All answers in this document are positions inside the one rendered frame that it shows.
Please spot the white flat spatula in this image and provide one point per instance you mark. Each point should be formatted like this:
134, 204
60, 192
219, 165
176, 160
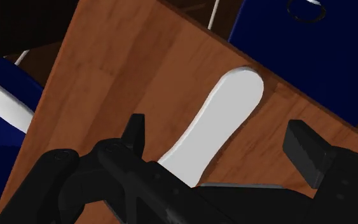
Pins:
225, 124

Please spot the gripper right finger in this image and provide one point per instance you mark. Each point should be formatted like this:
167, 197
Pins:
336, 173

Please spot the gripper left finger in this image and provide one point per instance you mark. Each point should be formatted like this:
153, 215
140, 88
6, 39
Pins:
116, 173

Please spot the brown wooden table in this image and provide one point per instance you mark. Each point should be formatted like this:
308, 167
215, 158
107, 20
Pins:
129, 74

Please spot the blue robot stand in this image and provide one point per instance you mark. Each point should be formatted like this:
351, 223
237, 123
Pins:
305, 62

